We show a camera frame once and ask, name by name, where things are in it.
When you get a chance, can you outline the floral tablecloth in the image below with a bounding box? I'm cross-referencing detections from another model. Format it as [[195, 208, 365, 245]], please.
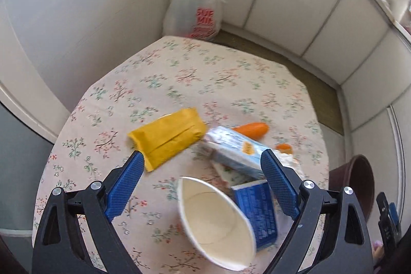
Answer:
[[31, 36, 331, 274]]

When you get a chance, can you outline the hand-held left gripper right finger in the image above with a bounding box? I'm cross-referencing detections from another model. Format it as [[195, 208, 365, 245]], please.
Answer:
[[260, 149, 375, 274]]

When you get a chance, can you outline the white paper cup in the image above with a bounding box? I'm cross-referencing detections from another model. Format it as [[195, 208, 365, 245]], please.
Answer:
[[178, 177, 257, 271]]

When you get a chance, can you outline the brown trash bin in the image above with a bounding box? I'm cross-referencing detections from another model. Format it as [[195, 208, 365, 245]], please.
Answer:
[[329, 155, 376, 221]]

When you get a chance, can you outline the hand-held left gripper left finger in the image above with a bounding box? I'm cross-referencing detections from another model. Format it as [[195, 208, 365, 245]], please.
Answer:
[[32, 150, 145, 274]]

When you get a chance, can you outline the dark blue carton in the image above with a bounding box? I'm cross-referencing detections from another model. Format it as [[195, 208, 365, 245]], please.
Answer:
[[231, 181, 278, 251]]

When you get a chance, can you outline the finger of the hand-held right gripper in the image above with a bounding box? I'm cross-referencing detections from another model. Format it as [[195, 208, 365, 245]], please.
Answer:
[[376, 192, 400, 262]]

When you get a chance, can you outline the yellow paper packet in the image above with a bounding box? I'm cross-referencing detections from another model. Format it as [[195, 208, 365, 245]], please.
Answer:
[[127, 107, 206, 172]]

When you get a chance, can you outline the orange plastic wrapper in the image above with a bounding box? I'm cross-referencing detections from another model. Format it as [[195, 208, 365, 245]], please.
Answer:
[[233, 122, 269, 138]]

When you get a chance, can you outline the white crumpled wrapper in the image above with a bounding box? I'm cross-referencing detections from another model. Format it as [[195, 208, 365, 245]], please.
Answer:
[[275, 150, 301, 179]]

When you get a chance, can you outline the white kitchen cabinet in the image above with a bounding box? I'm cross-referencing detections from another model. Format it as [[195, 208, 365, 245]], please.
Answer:
[[189, 0, 411, 88]]

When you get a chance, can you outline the white printed wrapper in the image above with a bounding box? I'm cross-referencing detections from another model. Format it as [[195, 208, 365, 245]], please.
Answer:
[[213, 162, 254, 195]]

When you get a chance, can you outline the silver blue foil packet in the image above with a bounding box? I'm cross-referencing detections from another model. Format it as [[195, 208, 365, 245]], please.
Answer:
[[196, 126, 273, 180]]

